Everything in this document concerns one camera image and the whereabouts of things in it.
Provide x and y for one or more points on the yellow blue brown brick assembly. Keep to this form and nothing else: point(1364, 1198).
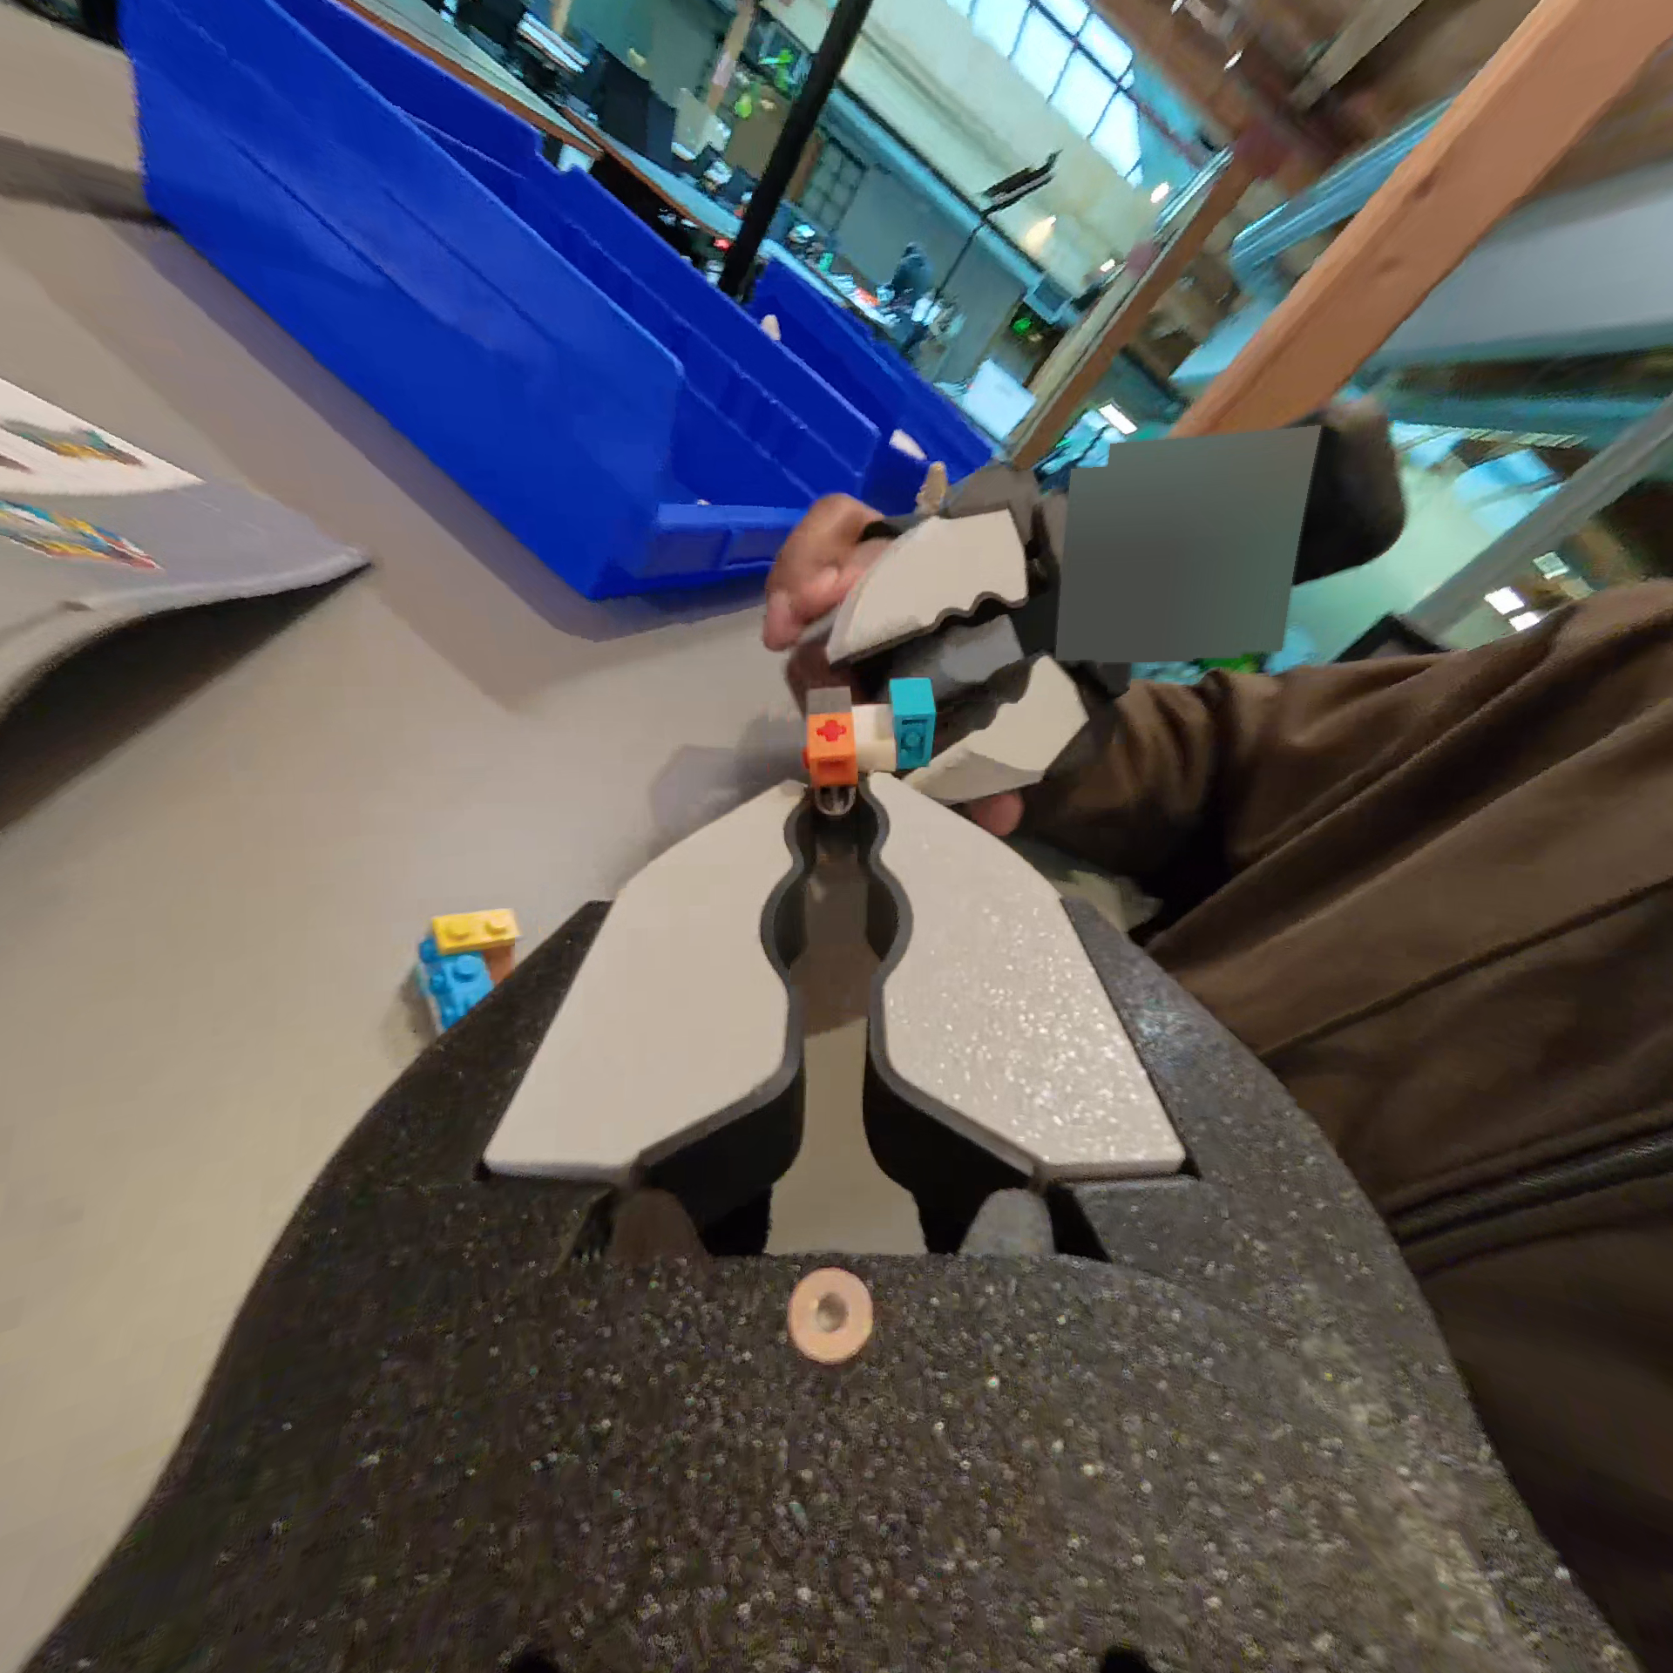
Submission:
point(457, 975)

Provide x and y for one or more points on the person's brown hoodie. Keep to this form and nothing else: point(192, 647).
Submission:
point(1543, 1242)

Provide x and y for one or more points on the teal grey orange brick assembly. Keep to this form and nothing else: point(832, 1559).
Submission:
point(832, 746)

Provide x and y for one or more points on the blue plastic bin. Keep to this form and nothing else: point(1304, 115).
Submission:
point(431, 302)

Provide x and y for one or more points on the grey instruction booklet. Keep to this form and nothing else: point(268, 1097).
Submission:
point(159, 549)

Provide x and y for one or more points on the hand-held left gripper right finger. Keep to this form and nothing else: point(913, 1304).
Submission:
point(1021, 1033)

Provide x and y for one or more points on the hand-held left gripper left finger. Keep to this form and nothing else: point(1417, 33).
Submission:
point(641, 1033)

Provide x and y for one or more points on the black pole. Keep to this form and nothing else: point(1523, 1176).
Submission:
point(792, 145)

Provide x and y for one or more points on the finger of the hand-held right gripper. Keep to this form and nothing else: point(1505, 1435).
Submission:
point(1033, 732)
point(941, 569)

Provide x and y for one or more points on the person's right forearm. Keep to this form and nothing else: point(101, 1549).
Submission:
point(1308, 786)

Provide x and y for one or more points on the light wooden beam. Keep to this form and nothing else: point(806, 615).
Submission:
point(1139, 302)
point(1413, 210)

